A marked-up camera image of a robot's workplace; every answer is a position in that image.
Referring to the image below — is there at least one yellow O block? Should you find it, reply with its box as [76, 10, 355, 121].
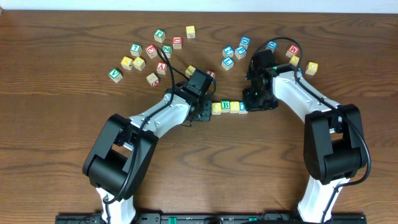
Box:
[229, 101, 240, 113]
[211, 102, 222, 115]

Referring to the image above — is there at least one blue L block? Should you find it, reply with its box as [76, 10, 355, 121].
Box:
[239, 101, 248, 114]

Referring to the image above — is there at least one green B block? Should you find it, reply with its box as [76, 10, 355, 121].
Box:
[221, 100, 231, 113]

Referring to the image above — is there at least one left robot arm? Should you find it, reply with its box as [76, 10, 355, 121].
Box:
[83, 85, 212, 223]

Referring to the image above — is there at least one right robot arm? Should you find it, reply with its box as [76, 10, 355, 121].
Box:
[243, 64, 371, 223]

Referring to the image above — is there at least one red I block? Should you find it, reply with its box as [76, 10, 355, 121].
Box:
[206, 70, 215, 78]

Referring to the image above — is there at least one yellow W block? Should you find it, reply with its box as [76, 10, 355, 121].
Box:
[185, 65, 196, 78]

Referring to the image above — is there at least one blue P block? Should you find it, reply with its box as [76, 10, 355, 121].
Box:
[234, 46, 247, 60]

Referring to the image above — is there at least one yellow block beside M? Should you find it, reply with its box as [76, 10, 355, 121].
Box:
[289, 55, 300, 67]

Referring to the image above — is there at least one blue 2 block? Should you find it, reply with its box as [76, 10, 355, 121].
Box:
[222, 45, 234, 58]

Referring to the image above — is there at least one blue D block pale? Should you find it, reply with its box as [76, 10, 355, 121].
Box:
[266, 41, 278, 52]

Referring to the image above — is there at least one red-sided wooden block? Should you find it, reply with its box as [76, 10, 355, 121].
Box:
[146, 73, 160, 86]

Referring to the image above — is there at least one red A block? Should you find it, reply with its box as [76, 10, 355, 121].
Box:
[156, 62, 167, 75]

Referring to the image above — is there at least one red M block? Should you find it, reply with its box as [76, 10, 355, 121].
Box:
[285, 45, 300, 58]

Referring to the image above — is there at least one green Z block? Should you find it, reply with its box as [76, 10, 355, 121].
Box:
[162, 45, 172, 58]

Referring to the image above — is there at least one red U block left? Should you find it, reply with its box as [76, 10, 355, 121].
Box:
[172, 36, 182, 49]

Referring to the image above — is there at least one red E block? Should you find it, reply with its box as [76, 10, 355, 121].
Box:
[145, 44, 158, 58]

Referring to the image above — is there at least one yellow top block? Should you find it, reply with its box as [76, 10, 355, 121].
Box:
[186, 26, 196, 39]

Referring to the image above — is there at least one green J block left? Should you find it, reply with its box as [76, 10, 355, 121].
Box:
[154, 29, 166, 43]

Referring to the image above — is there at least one yellow block outer left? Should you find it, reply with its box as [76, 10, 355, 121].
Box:
[121, 57, 133, 70]

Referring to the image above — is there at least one green 7 block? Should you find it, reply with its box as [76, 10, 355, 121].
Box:
[130, 44, 142, 57]

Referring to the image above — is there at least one green V block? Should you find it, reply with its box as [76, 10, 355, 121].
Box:
[108, 68, 123, 83]

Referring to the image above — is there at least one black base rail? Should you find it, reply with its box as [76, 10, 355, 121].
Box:
[55, 207, 368, 224]

